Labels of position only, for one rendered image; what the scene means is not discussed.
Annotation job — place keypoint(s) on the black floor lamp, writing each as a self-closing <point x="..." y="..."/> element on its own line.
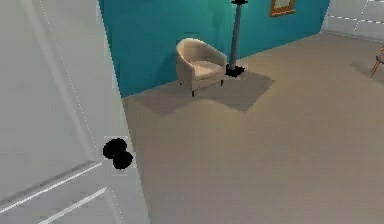
<point x="234" y="43"/>

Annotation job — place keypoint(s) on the beige armchair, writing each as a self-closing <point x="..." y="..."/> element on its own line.
<point x="200" y="66"/>

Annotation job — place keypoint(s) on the black door knob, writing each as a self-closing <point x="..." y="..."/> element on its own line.
<point x="117" y="154"/>

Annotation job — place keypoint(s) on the wooden framed picture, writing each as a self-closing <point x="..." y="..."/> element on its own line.
<point x="282" y="6"/>

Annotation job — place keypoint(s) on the white room door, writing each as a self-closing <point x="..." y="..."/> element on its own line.
<point x="50" y="100"/>

